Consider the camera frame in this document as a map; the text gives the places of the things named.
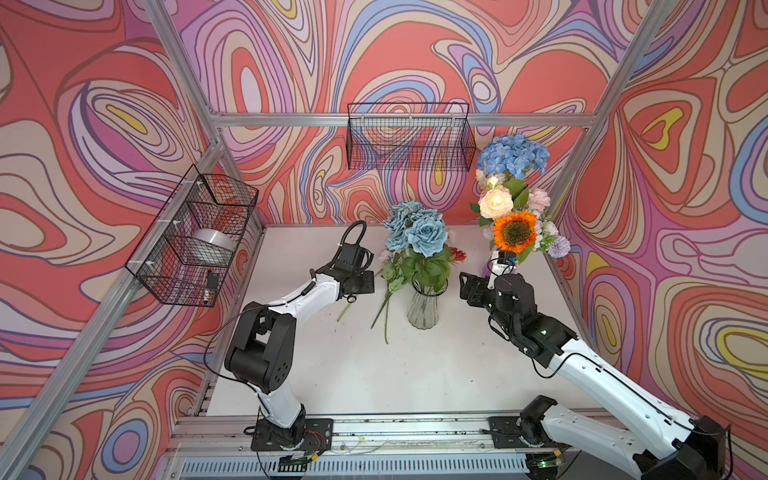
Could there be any small pastel flower spray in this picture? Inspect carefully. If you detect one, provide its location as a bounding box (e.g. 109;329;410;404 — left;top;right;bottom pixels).
371;251;408;344

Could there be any clear ribbed glass vase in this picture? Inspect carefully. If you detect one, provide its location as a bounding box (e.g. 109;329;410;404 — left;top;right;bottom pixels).
407;282;448;330

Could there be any orange flower green leaves stem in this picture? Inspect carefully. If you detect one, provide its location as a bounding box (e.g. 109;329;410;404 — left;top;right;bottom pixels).
492;210;538;263

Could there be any teal succulent flower bunch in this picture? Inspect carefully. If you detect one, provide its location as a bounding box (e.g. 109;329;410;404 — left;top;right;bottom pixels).
383;201;452;289

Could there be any pastel mixed flower bouquet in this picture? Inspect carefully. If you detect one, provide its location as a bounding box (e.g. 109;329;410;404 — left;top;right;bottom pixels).
533;218;571;259

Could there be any cream peach rose bunch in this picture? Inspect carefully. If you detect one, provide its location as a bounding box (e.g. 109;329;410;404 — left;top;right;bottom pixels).
470;168;514;221

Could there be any blue hydrangea flower stem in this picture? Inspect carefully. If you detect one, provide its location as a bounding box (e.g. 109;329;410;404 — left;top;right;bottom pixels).
476;134;550;180

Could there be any purple ribbed glass vase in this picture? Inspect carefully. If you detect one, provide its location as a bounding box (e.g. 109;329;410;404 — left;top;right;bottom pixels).
481;255;497;279

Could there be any white poppy flower stem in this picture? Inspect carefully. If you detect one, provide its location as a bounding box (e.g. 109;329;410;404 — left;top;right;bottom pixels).
336;302;354;323

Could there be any pink peony flower stem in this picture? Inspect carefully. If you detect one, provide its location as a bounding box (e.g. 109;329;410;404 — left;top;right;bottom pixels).
527;188;551;214

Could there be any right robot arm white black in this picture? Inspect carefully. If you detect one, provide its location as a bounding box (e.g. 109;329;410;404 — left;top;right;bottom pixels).
459;273;733;479

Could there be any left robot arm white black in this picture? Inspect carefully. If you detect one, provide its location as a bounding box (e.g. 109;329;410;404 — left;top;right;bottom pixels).
224;220;375;430

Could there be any silver tape roll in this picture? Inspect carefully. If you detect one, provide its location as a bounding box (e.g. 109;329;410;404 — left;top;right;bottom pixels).
184;228;235;267

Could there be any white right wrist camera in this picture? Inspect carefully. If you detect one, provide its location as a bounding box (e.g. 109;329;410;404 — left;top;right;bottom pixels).
487;249;518;289

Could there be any black wire basket back wall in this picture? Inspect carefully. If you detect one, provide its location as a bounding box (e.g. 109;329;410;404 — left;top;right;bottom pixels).
346;100;477;172

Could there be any black wire basket wall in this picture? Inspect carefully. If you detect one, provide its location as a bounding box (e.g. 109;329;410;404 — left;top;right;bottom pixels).
125;166;259;307
346;100;477;172

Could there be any black wire basket left wall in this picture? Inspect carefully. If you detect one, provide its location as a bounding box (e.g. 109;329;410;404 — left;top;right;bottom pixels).
125;166;259;307

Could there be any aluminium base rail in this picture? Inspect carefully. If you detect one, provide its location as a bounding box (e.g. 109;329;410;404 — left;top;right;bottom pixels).
161;410;637;480

